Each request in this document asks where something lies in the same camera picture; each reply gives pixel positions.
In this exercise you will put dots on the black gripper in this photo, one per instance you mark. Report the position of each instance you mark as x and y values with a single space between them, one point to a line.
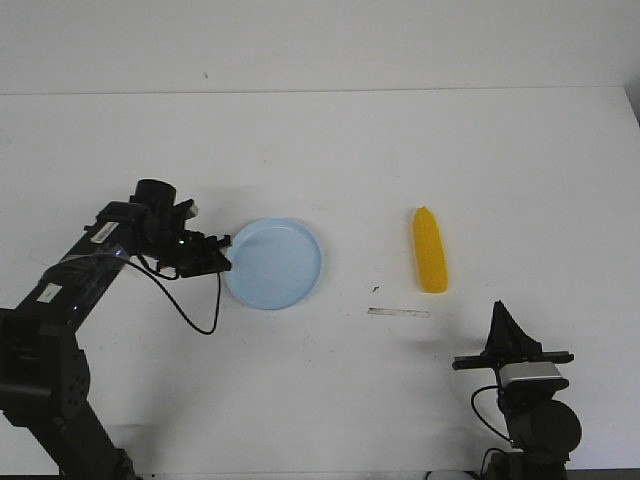
506 338
178 252

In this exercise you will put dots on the light blue round plate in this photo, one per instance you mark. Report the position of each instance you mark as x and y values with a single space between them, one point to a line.
276 263

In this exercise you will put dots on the yellow corn cob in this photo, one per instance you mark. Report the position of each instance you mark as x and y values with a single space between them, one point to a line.
429 252

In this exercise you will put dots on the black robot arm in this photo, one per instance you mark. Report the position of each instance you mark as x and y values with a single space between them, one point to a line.
45 376
541 430

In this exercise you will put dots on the clear tape strip horizontal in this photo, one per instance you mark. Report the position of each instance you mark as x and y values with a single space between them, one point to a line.
404 313

